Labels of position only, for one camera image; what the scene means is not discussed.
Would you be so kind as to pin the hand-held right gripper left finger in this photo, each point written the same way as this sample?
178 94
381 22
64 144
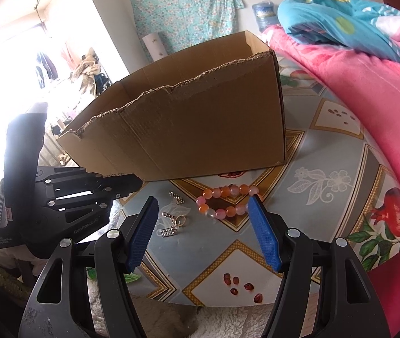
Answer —
143 232

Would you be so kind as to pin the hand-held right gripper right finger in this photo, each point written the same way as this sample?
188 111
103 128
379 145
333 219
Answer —
265 232

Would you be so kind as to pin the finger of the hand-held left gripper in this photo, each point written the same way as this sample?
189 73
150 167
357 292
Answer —
122 177
115 192

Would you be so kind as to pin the cardboard box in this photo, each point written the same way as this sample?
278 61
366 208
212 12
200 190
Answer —
203 130

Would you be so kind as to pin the fruit print tablecloth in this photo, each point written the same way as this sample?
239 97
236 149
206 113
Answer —
319 200

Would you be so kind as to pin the dark hanging garment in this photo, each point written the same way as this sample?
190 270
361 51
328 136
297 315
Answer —
46 68

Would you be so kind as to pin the beige cloth heap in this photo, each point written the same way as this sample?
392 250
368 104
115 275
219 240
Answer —
87 70

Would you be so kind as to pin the pink hanging garment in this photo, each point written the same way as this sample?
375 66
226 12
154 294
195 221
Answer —
68 53

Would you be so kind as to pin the hanging hook rack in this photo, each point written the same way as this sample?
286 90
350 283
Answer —
41 10

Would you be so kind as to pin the pink blanket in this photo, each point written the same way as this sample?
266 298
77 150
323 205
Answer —
379 112

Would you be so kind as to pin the blue water jug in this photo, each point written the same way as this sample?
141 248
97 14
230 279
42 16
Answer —
265 14

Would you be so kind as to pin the blue patterned quilt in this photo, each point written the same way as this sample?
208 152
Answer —
344 28

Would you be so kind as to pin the floral wall cloth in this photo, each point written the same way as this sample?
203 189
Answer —
185 10

